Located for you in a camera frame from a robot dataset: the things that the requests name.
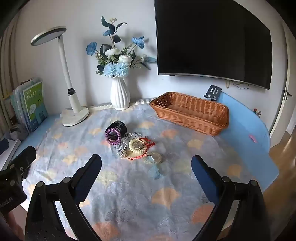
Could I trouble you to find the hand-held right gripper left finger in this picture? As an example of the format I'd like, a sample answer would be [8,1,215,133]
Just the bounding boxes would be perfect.
[25,154,102,241]

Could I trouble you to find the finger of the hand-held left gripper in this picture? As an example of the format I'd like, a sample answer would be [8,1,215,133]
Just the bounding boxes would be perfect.
[9,146,37,179]

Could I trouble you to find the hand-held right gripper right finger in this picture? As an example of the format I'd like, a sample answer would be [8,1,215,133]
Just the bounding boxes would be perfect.
[191,155,271,241]

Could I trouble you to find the purple spiral hair tie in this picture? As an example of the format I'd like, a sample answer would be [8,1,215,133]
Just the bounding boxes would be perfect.
[105,127,122,146]

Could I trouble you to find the silver crystal bead necklace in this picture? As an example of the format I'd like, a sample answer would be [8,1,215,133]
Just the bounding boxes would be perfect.
[114,132,141,159]

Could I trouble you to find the clear bead bracelet blue tassel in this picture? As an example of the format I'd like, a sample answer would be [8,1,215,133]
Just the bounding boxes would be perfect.
[142,152,165,180]

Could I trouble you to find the cream spiral hair tie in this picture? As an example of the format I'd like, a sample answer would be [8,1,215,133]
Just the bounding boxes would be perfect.
[129,138,147,153]

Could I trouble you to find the black scrunchie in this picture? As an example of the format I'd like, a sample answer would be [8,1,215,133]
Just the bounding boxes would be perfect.
[106,120,127,136]

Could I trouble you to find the red string bracelet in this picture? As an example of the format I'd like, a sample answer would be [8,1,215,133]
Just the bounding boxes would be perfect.
[128,137,156,161]

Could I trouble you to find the brown wicker basket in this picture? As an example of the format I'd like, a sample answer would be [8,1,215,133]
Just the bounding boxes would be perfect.
[149,92,229,137]

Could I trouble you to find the white box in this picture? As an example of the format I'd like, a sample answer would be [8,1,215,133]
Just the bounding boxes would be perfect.
[0,138,22,171]

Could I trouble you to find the grey pouch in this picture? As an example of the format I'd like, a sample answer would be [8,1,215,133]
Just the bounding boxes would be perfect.
[9,125,28,141]

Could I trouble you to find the fan-pattern printed tablecloth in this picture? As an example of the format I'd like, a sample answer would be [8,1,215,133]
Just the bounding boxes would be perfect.
[20,103,266,241]

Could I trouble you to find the row of books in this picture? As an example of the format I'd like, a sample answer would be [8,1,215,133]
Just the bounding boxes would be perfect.
[10,77,48,133]

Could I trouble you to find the beige curtain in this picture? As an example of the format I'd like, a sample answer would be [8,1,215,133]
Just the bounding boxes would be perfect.
[0,30,19,139]

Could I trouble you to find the white ribbed vase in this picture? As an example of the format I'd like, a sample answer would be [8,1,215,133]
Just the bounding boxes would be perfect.
[110,77,131,111]

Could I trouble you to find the black phone stand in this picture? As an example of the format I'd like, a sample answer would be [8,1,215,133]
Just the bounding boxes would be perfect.
[204,85,222,101]

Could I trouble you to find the white desk lamp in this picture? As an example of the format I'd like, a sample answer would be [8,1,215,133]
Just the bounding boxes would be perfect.
[31,26,90,127]

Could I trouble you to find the blue and white artificial flowers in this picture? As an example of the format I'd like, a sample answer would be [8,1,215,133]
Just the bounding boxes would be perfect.
[86,16,158,79]

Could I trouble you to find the white door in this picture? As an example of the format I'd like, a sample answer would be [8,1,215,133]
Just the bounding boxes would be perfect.
[268,14,296,147]

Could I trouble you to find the television cable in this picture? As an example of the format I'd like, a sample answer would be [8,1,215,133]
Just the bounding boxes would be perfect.
[225,79,250,90]

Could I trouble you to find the black wall television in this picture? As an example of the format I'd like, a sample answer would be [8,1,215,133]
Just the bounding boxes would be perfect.
[154,0,273,90]

